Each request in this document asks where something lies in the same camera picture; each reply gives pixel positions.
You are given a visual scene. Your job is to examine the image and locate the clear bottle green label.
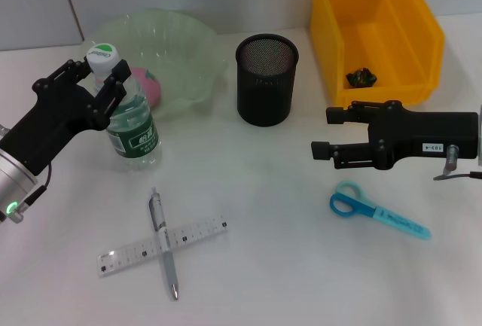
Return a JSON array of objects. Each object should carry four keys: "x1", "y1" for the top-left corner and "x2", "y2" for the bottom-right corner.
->
[{"x1": 85, "y1": 41, "x2": 161, "y2": 172}]

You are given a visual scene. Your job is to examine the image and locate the grey silver pen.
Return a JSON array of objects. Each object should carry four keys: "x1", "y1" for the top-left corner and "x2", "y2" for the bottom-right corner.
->
[{"x1": 148, "y1": 187, "x2": 180, "y2": 301}]

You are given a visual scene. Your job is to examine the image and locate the translucent green fruit bowl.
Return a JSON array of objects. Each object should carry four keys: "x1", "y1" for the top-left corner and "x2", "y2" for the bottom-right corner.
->
[{"x1": 81, "y1": 8, "x2": 230, "y2": 120}]

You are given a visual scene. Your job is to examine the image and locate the pink toy peach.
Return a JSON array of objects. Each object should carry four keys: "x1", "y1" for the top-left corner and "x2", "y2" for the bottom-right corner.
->
[{"x1": 127, "y1": 66, "x2": 163, "y2": 108}]

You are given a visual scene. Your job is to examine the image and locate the yellow plastic bin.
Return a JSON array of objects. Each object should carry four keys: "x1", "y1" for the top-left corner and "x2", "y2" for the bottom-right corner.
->
[{"x1": 310, "y1": 0, "x2": 446, "y2": 108}]

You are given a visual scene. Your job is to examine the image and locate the blue scissors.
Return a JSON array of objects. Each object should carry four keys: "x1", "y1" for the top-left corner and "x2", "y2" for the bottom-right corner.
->
[{"x1": 329, "y1": 181, "x2": 432, "y2": 241}]

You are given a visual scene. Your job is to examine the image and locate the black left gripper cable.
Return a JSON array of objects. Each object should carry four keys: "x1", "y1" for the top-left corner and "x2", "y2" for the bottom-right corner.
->
[{"x1": 25, "y1": 162, "x2": 53, "y2": 207}]

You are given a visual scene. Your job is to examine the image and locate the transparent plastic ruler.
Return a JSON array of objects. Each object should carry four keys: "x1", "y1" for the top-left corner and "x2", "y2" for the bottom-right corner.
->
[{"x1": 96, "y1": 212, "x2": 229, "y2": 279}]

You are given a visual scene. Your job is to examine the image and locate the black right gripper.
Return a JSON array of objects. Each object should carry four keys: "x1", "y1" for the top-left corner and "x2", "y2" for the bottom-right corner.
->
[{"x1": 310, "y1": 99, "x2": 480, "y2": 172}]

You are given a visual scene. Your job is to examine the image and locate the black mesh pen holder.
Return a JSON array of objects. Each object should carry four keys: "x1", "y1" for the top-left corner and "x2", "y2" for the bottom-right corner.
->
[{"x1": 235, "y1": 32, "x2": 300, "y2": 127}]

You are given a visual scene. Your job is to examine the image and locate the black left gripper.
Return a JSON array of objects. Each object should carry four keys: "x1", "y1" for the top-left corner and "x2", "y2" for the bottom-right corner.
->
[{"x1": 0, "y1": 59, "x2": 133, "y2": 177}]

